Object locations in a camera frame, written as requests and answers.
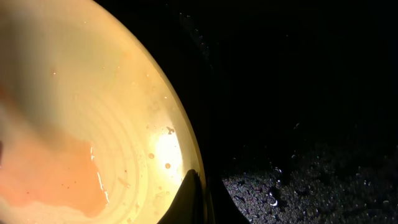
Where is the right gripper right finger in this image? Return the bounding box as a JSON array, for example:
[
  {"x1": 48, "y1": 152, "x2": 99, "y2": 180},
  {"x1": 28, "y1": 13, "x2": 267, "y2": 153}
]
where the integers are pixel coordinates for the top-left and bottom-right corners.
[{"x1": 207, "y1": 175, "x2": 249, "y2": 224}]

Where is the yellow plate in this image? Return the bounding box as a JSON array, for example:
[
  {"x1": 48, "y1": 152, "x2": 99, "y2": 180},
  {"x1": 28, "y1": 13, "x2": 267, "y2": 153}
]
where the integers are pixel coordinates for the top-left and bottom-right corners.
[{"x1": 1, "y1": 0, "x2": 208, "y2": 223}]

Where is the round black serving tray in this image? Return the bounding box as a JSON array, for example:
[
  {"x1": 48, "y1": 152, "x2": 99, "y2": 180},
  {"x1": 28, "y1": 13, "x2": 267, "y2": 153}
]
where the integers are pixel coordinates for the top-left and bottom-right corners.
[{"x1": 101, "y1": 1, "x2": 397, "y2": 223}]

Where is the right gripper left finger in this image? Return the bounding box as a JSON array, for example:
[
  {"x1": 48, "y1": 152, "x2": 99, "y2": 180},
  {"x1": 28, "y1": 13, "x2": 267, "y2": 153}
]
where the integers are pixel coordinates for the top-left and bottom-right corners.
[{"x1": 158, "y1": 169, "x2": 204, "y2": 224}]

